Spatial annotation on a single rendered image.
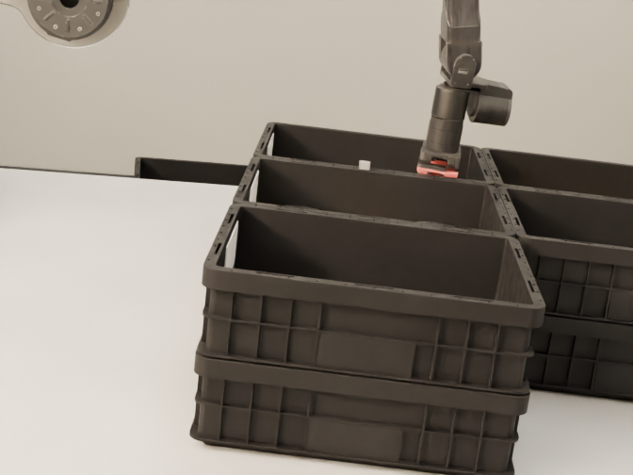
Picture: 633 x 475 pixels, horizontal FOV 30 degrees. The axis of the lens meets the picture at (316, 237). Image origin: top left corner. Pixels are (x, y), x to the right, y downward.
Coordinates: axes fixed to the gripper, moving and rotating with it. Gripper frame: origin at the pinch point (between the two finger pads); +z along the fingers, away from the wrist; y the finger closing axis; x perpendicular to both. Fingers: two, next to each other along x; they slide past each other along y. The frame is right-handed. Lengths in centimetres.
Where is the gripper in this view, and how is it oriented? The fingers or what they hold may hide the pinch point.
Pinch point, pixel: (431, 200)
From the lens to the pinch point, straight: 202.8
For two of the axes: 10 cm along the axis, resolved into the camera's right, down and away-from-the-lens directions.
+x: -9.8, -1.9, 0.8
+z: -1.6, 9.5, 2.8
